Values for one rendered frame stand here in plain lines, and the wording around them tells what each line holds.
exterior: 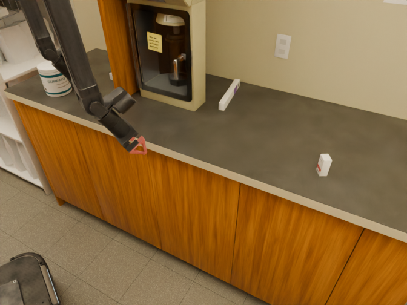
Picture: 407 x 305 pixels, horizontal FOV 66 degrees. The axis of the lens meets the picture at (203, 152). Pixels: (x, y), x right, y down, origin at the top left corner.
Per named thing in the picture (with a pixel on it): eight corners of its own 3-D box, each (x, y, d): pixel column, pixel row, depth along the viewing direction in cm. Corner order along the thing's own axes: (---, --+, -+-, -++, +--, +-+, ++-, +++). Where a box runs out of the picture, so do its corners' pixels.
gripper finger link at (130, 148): (146, 139, 112) (131, 124, 104) (155, 149, 107) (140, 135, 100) (132, 152, 111) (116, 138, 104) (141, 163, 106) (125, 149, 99)
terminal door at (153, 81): (140, 88, 157) (128, 2, 132) (192, 102, 145) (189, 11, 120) (138, 88, 156) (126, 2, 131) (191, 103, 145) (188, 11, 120)
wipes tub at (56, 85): (60, 83, 172) (52, 57, 162) (77, 89, 167) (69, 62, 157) (40, 93, 163) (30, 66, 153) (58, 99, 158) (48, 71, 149)
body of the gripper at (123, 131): (126, 120, 108) (113, 108, 103) (139, 134, 102) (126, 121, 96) (112, 133, 108) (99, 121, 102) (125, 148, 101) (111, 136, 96)
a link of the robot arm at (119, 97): (77, 95, 93) (86, 108, 88) (105, 69, 94) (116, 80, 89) (103, 119, 102) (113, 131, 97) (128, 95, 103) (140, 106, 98)
